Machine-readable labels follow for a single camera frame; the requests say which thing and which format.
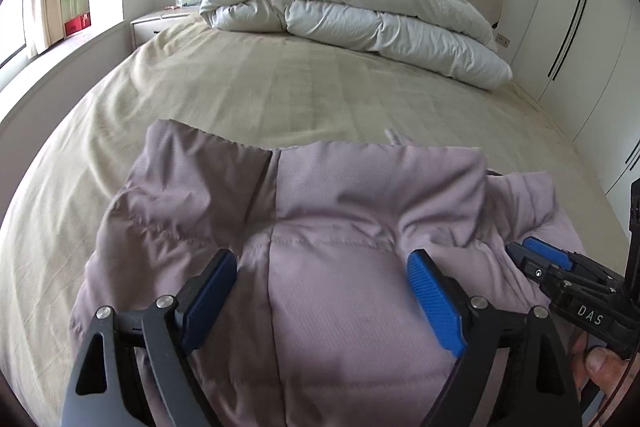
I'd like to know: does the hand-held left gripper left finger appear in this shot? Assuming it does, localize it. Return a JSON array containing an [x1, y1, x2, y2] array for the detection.
[[60, 250, 239, 427]]

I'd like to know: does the white wardrobe with black handles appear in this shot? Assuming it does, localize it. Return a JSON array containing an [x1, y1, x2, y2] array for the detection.
[[514, 0, 640, 208]]

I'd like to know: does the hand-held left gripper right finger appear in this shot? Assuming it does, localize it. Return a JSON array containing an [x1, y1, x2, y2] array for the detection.
[[406, 249, 584, 427]]

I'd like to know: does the person's right hand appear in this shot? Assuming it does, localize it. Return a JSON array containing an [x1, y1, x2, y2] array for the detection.
[[572, 331, 626, 404]]

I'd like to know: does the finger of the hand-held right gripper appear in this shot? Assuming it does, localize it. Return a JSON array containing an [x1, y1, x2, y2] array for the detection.
[[523, 236, 626, 289], [505, 242, 567, 296]]

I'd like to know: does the red box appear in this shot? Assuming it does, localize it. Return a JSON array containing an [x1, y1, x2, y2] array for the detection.
[[63, 11, 93, 37]]

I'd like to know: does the bed with beige sheet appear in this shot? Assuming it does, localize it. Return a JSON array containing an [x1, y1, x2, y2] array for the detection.
[[0, 16, 637, 427]]

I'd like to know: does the cream nightstand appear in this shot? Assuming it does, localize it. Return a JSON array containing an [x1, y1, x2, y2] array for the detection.
[[130, 5, 204, 50]]

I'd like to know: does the mauve quilted hooded coat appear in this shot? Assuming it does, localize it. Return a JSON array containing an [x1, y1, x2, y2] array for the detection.
[[69, 119, 590, 427]]

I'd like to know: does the white folded duvet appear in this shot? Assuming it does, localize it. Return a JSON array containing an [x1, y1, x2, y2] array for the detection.
[[198, 0, 514, 90]]

